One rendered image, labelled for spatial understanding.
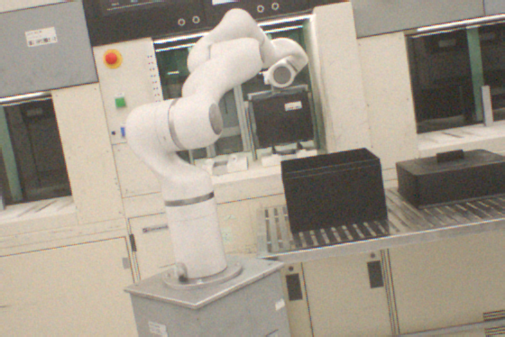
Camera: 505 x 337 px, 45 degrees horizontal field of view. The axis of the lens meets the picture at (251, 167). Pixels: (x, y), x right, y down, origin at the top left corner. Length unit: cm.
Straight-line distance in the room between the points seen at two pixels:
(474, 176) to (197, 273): 84
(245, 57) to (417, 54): 114
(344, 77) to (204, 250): 90
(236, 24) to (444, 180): 74
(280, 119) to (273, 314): 102
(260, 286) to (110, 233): 91
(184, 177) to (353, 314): 109
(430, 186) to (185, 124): 77
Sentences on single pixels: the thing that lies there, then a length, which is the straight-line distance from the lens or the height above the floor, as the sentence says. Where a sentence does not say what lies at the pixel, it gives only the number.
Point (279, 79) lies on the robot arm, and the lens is 210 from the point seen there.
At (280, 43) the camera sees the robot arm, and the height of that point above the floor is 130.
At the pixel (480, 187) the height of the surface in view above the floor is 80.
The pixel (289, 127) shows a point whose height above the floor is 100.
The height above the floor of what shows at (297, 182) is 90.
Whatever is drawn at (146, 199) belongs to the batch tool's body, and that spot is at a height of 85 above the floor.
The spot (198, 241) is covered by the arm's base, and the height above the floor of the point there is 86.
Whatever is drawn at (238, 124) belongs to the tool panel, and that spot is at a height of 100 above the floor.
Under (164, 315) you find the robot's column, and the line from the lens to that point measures 143.
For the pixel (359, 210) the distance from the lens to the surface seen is 172.
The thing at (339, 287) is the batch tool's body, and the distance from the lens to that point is 224.
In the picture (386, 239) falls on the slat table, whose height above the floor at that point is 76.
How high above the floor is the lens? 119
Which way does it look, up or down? 8 degrees down
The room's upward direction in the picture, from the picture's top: 10 degrees counter-clockwise
